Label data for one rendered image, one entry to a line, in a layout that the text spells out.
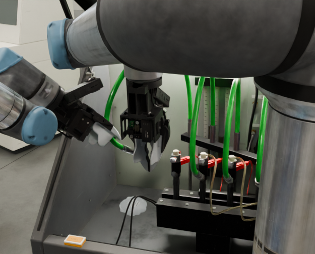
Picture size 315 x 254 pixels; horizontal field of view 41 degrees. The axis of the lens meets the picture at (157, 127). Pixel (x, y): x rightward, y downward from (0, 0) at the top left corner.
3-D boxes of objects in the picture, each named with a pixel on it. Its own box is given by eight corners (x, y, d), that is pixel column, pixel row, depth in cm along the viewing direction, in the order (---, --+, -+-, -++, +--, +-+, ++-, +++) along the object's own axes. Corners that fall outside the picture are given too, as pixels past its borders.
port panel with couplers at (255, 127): (244, 148, 142) (249, 57, 131) (245, 144, 145) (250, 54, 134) (285, 151, 139) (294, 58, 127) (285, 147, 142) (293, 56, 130)
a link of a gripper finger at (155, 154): (142, 181, 88) (141, 140, 84) (150, 168, 93) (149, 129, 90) (157, 183, 87) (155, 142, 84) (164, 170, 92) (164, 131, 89)
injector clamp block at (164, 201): (156, 245, 130) (155, 203, 125) (165, 227, 139) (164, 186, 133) (271, 264, 121) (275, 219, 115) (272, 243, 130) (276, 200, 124)
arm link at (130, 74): (130, 51, 86) (170, 52, 83) (131, 73, 87) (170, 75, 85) (117, 59, 79) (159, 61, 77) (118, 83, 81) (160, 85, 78)
